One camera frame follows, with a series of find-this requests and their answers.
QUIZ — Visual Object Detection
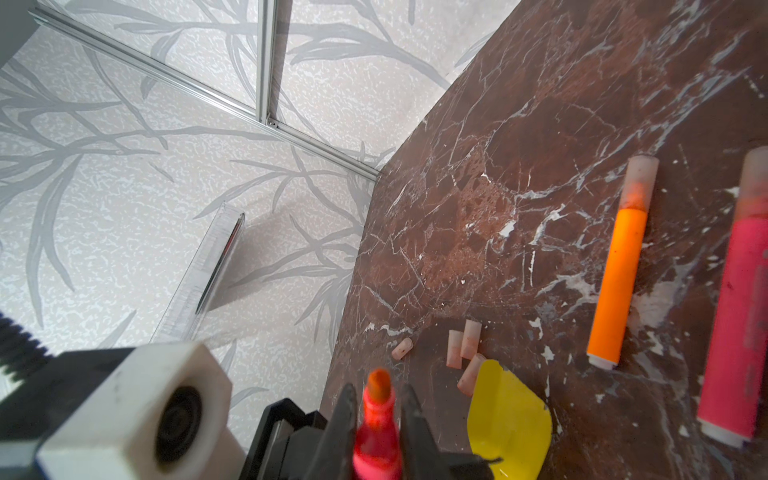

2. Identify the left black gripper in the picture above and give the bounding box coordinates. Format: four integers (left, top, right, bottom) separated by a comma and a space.
239, 383, 499, 480

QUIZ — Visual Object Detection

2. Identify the red marker pen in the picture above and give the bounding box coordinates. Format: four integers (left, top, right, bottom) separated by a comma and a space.
353, 368, 402, 480

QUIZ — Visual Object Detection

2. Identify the pink marker pen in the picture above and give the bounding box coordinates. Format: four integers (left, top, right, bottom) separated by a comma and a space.
697, 146, 767, 448

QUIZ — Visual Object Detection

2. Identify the orange marker pen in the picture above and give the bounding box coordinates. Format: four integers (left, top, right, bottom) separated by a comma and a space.
587, 155, 659, 370

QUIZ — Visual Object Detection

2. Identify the yellow toy shovel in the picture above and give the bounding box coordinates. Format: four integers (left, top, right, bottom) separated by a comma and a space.
467, 360, 552, 479

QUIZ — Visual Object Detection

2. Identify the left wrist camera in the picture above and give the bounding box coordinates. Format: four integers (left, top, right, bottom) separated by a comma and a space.
1, 342, 245, 479

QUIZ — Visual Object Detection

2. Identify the clear plastic wall bin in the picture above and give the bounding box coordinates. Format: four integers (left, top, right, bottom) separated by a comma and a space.
151, 204, 246, 343

